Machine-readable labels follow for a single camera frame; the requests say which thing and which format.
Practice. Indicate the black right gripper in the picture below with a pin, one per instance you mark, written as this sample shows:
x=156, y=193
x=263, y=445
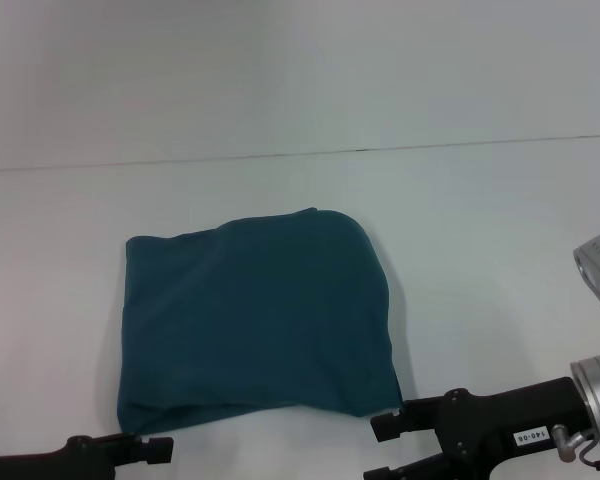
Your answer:
x=510, y=435

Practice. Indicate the teal T-shirt pink FREE print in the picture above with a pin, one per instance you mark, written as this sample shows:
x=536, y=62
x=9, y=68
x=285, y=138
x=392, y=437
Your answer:
x=255, y=320

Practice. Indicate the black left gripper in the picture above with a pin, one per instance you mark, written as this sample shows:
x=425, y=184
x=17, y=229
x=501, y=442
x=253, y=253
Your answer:
x=55, y=460

